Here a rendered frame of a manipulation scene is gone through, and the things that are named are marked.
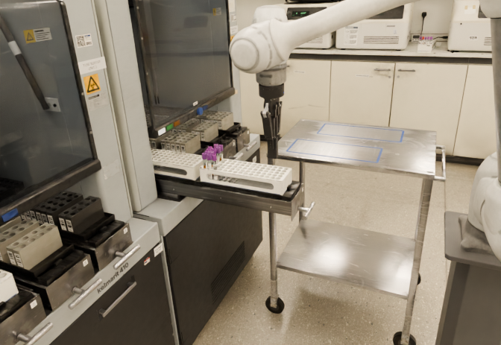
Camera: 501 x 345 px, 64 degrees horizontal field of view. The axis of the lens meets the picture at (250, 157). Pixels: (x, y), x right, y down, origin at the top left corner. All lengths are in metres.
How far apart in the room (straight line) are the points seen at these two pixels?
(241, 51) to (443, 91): 2.67
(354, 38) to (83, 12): 2.60
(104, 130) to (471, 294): 1.17
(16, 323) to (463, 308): 1.20
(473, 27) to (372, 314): 2.21
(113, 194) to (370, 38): 2.62
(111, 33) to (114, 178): 0.42
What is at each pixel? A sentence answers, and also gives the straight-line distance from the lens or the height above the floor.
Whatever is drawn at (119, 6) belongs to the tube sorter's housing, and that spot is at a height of 1.38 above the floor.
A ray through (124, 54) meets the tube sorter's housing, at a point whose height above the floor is 1.25.
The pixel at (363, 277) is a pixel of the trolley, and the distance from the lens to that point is 1.80.
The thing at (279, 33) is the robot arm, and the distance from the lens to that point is 0.96.
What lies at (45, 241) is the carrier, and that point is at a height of 0.86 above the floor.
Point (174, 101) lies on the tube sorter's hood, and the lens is 1.44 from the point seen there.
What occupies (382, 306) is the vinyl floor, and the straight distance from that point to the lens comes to 2.10.
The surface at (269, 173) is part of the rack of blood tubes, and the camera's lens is 1.27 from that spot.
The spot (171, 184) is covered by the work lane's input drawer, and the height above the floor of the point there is 0.79.
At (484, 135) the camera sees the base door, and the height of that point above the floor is 0.28.
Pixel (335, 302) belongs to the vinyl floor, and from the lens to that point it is 2.08.
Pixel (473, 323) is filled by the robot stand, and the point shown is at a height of 0.45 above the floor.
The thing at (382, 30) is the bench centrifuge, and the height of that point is 1.05.
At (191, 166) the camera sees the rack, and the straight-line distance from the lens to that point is 1.36.
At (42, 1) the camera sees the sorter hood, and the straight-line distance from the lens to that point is 1.07.
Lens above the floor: 1.42
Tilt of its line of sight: 23 degrees down
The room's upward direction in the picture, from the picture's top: 3 degrees counter-clockwise
